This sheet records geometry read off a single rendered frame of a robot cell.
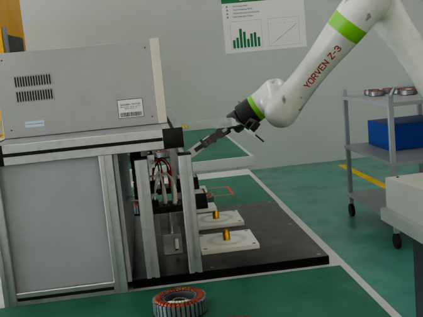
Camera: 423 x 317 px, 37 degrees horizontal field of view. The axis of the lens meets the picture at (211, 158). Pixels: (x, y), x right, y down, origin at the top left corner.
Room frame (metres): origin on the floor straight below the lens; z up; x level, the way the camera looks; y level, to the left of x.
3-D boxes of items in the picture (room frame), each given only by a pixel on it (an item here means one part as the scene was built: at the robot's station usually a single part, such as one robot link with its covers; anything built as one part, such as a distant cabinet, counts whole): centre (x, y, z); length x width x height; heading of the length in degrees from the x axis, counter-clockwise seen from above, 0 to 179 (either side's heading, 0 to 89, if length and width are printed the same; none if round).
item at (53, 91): (1.75, 0.31, 1.22); 0.44 x 0.39 x 0.20; 5
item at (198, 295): (1.26, 0.09, 0.77); 0.11 x 0.11 x 0.04
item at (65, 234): (1.41, 0.36, 0.91); 0.28 x 0.03 x 0.32; 95
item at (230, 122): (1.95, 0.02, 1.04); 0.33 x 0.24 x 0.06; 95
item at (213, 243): (1.65, -0.02, 0.78); 0.15 x 0.15 x 0.01; 5
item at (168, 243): (1.64, 0.12, 0.80); 0.07 x 0.05 x 0.06; 5
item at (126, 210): (1.75, 0.24, 0.92); 0.66 x 0.01 x 0.30; 5
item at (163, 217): (1.88, 0.15, 0.80); 0.07 x 0.05 x 0.06; 5
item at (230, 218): (1.89, 0.00, 0.78); 0.15 x 0.15 x 0.01; 5
